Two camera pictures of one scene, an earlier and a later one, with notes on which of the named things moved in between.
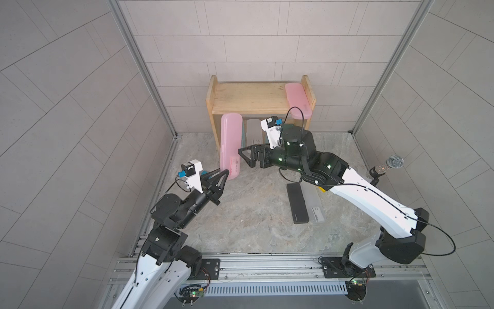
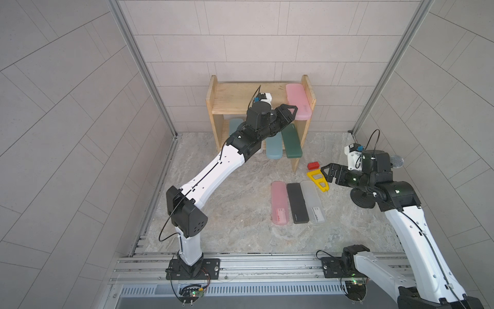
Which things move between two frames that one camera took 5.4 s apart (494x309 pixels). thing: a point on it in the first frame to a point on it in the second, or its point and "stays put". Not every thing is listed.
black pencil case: x=297 y=203 stays put
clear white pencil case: x=314 y=203 stays put
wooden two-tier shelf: x=249 y=98 stays put
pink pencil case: x=297 y=97 stays put
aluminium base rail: x=289 y=274 stays put
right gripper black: x=266 y=161 to x=341 y=170
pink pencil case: x=231 y=141 to x=279 y=203
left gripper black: x=210 y=191 to x=280 y=117
